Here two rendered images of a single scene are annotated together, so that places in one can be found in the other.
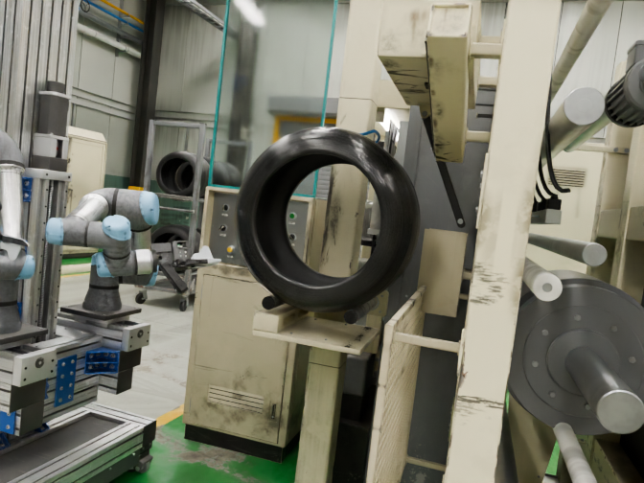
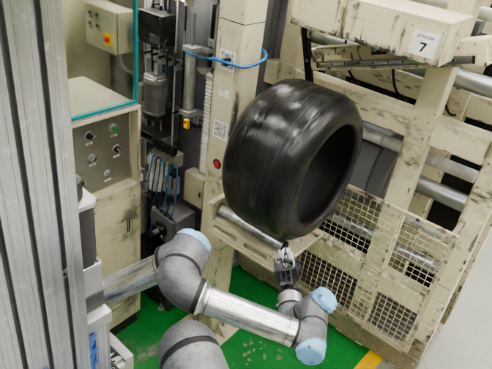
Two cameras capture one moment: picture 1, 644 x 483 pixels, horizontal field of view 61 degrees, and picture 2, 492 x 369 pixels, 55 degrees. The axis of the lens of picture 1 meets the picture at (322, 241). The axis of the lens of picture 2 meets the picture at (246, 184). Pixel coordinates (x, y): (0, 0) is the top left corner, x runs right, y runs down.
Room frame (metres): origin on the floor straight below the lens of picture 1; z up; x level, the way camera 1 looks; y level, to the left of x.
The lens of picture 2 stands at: (1.44, 1.60, 2.06)
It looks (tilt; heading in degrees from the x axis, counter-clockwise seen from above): 31 degrees down; 290
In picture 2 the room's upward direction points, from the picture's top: 8 degrees clockwise
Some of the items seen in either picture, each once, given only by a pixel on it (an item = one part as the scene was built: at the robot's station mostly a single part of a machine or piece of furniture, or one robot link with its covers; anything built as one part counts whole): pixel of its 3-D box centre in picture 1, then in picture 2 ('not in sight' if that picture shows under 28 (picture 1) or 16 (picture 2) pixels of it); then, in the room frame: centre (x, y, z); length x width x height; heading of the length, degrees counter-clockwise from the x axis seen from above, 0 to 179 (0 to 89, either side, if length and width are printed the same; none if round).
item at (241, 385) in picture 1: (258, 316); (64, 233); (2.75, 0.28, 0.63); 0.56 x 0.41 x 1.27; 74
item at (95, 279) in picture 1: (107, 267); not in sight; (2.21, 0.86, 0.88); 0.13 x 0.12 x 0.14; 103
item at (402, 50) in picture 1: (435, 63); (376, 20); (1.69, -0.28, 1.71); 0.61 x 0.25 x 0.15; 164
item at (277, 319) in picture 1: (284, 313); (248, 239); (1.93, 0.10, 0.84); 0.36 x 0.09 x 0.06; 164
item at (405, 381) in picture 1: (398, 413); (341, 250); (1.58, -0.29, 0.65); 0.90 x 0.02 x 0.70; 164
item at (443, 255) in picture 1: (442, 270); not in sight; (2.00, -0.46, 1.05); 0.20 x 0.15 x 0.30; 164
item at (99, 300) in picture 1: (103, 295); not in sight; (2.21, 0.87, 0.77); 0.15 x 0.15 x 0.10
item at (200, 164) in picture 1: (197, 217); not in sight; (6.13, 1.43, 0.96); 1.36 x 0.71 x 1.92; 161
